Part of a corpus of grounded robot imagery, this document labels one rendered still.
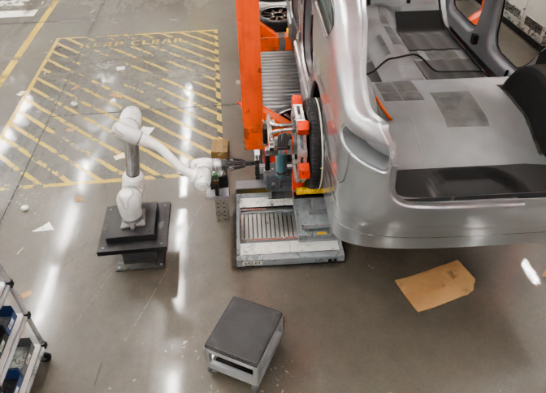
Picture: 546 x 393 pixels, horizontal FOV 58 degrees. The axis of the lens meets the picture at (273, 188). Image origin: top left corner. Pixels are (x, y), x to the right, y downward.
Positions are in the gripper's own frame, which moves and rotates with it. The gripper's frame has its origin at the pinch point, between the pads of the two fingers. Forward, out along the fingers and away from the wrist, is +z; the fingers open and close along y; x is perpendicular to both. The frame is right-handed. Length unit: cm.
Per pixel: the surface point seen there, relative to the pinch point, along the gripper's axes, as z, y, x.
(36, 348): -140, 93, -68
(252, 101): 4, -60, 15
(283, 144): 22.8, 3.7, 16.6
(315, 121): 45, -1, 31
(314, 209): 49, -12, -58
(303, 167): 35.5, 15.6, 5.6
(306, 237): 41, 8, -69
